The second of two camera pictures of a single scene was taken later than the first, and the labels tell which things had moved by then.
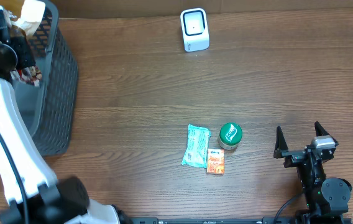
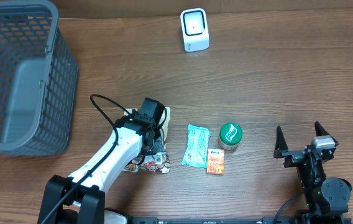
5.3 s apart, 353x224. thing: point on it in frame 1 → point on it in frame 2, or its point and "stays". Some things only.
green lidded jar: x=230 y=135 stays
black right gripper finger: x=320 y=131 stays
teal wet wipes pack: x=196 y=155 stays
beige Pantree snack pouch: x=22 y=28 → x=154 y=162
